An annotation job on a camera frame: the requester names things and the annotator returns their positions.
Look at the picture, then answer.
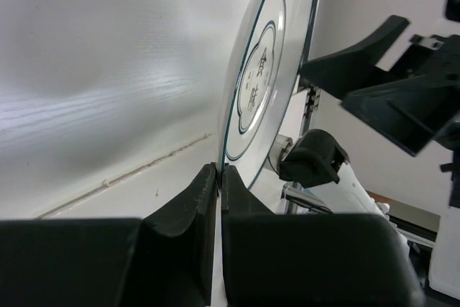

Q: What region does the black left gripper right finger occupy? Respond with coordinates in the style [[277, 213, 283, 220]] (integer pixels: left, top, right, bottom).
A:
[[221, 165, 426, 306]]

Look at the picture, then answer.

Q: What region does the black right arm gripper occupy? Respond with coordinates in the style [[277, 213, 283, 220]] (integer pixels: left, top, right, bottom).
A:
[[300, 15, 459, 206]]

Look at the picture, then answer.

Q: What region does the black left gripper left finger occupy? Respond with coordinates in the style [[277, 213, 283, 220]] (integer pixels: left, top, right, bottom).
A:
[[1, 163, 216, 306]]

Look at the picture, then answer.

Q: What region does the white plate with black characters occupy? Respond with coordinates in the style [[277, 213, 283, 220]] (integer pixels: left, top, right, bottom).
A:
[[216, 0, 318, 188]]

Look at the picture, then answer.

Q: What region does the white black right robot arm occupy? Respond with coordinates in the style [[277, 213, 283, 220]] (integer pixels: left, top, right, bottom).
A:
[[221, 15, 459, 306]]

